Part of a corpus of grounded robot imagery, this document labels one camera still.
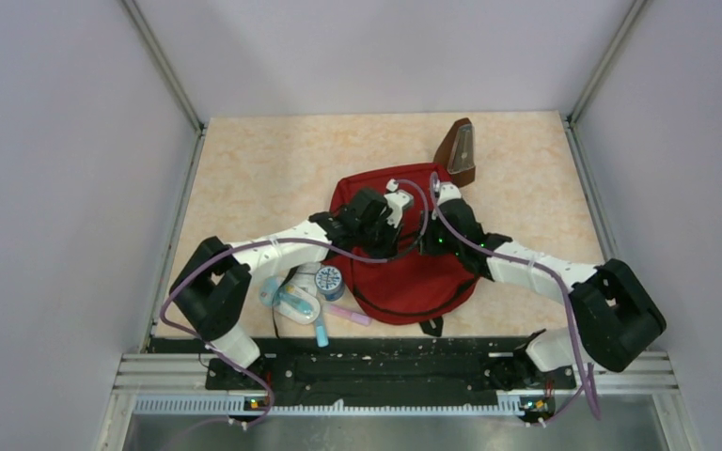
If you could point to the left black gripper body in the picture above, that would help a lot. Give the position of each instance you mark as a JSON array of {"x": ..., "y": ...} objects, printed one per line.
[{"x": 377, "y": 241}]

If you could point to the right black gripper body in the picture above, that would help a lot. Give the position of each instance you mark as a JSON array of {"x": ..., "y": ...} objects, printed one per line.
[{"x": 435, "y": 241}]

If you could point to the red backpack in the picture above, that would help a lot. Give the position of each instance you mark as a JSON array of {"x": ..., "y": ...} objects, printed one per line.
[{"x": 414, "y": 289}]

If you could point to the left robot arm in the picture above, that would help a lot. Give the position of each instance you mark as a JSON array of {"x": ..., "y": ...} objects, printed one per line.
[{"x": 211, "y": 289}]

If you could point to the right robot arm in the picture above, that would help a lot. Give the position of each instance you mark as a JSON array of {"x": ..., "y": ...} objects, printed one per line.
[{"x": 611, "y": 317}]

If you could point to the blue round tape tin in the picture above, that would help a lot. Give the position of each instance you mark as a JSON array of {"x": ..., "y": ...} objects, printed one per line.
[{"x": 329, "y": 283}]

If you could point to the pink highlighter pen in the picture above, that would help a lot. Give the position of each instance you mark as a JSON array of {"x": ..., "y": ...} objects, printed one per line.
[{"x": 348, "y": 314}]

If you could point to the white paper tag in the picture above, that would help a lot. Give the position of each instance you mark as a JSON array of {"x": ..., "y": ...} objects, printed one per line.
[{"x": 304, "y": 278}]

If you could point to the brown wooden metronome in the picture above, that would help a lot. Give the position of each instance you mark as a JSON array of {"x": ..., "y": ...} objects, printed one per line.
[{"x": 456, "y": 152}]

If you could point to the blue packaged scissors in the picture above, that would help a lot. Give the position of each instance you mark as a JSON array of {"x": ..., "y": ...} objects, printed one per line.
[{"x": 289, "y": 300}]

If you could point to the light blue marker pen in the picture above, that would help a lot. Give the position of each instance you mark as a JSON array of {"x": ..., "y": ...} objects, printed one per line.
[{"x": 321, "y": 334}]

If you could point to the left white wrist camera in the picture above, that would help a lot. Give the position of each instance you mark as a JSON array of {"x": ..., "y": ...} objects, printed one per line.
[{"x": 398, "y": 201}]

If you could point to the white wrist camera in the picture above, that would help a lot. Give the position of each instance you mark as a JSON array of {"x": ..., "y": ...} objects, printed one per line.
[
  {"x": 398, "y": 201},
  {"x": 442, "y": 192}
]

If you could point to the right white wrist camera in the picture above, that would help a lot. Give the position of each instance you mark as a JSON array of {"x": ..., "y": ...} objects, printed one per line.
[{"x": 442, "y": 192}]

